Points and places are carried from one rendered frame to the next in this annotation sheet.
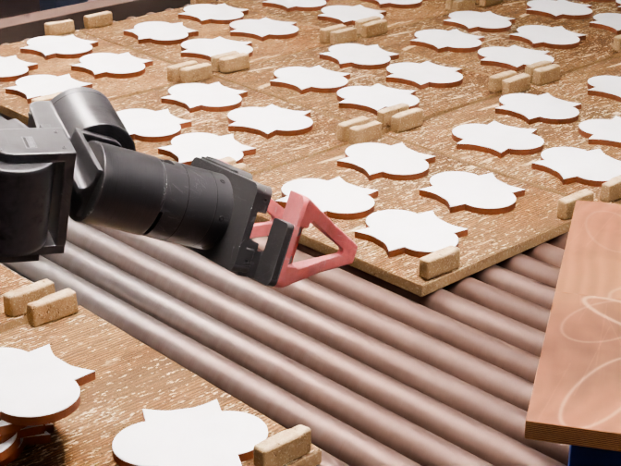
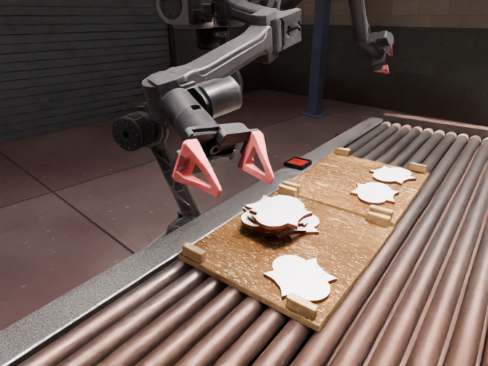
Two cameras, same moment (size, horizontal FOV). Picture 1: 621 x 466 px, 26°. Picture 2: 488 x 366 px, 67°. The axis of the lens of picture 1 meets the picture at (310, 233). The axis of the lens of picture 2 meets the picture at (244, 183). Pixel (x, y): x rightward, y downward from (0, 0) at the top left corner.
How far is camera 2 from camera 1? 100 cm
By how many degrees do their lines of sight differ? 72
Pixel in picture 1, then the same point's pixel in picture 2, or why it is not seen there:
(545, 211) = not seen: outside the picture
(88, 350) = (358, 237)
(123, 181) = (165, 104)
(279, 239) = (178, 156)
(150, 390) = (338, 259)
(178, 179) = (184, 115)
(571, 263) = not seen: outside the picture
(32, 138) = (163, 77)
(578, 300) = not seen: outside the picture
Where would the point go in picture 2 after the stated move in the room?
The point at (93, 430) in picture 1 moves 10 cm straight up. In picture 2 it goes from (298, 250) to (301, 212)
